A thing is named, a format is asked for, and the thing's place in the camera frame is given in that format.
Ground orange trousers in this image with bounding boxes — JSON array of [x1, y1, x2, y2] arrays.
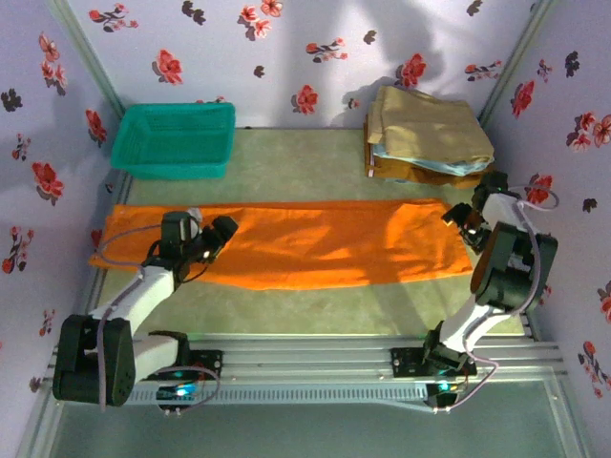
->
[[88, 198, 474, 292]]

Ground folded light blue trousers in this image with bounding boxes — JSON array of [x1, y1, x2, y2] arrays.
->
[[371, 142, 493, 178]]

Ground folded brown trousers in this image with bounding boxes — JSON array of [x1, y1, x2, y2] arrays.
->
[[363, 116, 497, 191]]

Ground folded tan trousers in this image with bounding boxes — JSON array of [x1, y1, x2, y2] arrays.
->
[[365, 84, 495, 166]]

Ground green plastic basket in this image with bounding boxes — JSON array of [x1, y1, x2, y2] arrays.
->
[[110, 101, 237, 181]]

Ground lilac right arm cable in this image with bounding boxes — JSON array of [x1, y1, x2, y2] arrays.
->
[[516, 184, 560, 316]]

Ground lilac arm cable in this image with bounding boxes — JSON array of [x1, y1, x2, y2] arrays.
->
[[516, 184, 560, 316], [94, 223, 166, 412]]

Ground aluminium frame post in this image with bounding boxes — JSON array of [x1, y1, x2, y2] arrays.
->
[[478, 0, 558, 126], [51, 0, 129, 118]]

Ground lilac left arm cable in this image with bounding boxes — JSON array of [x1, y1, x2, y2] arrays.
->
[[94, 223, 166, 412]]

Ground lilac left base cable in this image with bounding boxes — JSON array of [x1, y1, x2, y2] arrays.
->
[[155, 364, 223, 414]]

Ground lilac base cable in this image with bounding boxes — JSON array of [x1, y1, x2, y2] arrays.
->
[[443, 357, 501, 412], [155, 364, 223, 414]]

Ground aluminium mounting rail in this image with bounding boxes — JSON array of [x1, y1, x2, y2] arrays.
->
[[45, 333, 567, 414]]

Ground lilac right base cable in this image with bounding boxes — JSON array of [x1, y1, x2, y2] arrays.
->
[[443, 357, 501, 412]]

